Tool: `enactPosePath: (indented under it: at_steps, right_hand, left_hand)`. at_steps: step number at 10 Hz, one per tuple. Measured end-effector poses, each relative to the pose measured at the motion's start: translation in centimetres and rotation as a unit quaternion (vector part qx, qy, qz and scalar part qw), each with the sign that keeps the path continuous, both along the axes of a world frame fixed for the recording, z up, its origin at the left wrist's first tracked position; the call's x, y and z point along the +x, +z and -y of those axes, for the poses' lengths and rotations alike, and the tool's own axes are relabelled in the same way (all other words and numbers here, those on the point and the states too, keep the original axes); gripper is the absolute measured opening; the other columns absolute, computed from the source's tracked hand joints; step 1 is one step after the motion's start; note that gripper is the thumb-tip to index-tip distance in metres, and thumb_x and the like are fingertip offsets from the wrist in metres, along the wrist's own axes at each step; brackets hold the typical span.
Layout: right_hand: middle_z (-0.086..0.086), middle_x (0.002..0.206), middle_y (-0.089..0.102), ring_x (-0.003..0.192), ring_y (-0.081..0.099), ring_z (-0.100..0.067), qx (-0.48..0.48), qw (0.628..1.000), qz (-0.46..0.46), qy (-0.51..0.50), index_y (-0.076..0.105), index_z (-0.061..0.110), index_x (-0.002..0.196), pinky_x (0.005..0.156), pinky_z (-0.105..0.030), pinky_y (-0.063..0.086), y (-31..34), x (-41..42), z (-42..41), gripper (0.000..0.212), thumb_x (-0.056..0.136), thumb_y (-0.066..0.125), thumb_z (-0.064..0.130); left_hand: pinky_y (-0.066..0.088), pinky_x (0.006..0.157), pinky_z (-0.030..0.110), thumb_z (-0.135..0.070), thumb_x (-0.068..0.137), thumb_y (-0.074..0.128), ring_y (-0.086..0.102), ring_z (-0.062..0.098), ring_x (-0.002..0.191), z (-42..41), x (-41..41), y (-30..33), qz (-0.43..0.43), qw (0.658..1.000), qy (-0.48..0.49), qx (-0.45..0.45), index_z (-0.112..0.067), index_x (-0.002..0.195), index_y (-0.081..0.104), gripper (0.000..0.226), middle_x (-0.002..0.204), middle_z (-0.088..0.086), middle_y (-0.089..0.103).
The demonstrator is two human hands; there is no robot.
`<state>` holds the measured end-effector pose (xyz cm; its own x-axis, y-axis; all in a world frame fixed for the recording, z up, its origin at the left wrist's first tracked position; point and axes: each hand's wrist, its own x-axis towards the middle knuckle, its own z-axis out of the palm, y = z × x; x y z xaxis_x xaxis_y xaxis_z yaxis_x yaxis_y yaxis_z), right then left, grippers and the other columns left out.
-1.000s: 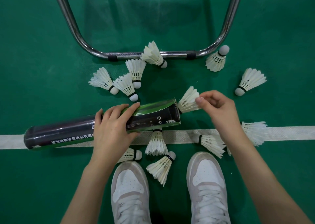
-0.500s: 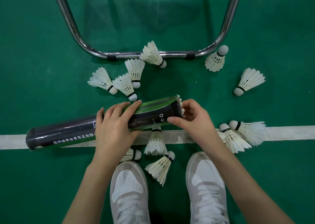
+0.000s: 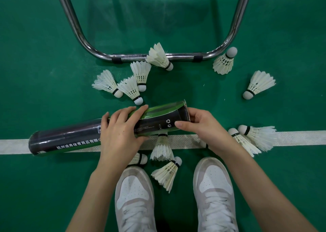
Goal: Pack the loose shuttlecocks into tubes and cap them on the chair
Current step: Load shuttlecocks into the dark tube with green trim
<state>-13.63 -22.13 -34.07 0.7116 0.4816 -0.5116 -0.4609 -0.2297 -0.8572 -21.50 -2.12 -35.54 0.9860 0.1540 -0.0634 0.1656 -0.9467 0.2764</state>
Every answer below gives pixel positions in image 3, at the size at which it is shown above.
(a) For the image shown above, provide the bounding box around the person's left hand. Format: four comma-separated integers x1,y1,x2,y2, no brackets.
92,104,150,177

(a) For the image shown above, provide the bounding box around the person's right hand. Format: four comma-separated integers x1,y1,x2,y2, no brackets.
174,108,247,164

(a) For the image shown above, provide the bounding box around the green tube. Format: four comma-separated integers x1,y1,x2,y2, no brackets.
28,100,191,156

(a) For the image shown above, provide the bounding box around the black chair with chrome frame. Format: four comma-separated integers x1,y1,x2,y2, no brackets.
53,0,254,63

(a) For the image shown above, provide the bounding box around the pile of white shuttlecocks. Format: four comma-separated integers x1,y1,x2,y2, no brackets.
91,42,277,194

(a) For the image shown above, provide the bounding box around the person's right forearm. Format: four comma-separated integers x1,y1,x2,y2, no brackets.
227,149,318,232

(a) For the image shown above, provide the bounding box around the person's right shoe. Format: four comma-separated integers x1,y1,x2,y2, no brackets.
193,157,239,232

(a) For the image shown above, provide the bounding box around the person's shoe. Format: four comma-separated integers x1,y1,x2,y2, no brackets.
193,157,239,232
114,166,157,232

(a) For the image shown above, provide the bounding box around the person's left shoe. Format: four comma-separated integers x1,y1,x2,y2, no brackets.
114,166,157,232

